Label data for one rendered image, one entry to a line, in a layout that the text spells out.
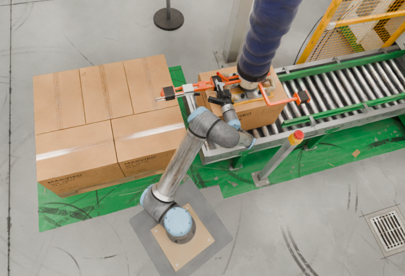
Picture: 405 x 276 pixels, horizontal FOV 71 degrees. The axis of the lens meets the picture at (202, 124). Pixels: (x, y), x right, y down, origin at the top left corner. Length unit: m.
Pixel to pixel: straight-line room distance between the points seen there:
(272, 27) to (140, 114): 1.38
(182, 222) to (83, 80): 1.68
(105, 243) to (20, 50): 2.44
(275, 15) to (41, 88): 2.09
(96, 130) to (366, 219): 2.63
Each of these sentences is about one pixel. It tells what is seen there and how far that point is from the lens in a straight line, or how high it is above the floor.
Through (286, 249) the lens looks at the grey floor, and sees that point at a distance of 2.91.
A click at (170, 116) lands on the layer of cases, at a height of 0.54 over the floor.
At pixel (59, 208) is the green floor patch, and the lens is 2.99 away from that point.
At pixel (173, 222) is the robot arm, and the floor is 1.08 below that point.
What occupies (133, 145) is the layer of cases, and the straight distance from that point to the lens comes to 2.41.
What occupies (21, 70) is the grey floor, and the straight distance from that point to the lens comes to 3.86.
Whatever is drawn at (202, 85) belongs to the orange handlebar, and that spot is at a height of 1.09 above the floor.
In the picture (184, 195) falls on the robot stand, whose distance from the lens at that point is 2.04.
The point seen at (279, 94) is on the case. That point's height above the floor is 0.95.
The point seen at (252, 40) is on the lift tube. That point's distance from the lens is 1.77.
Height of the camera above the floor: 2.74
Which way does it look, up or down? 63 degrees down
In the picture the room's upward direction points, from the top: 10 degrees clockwise
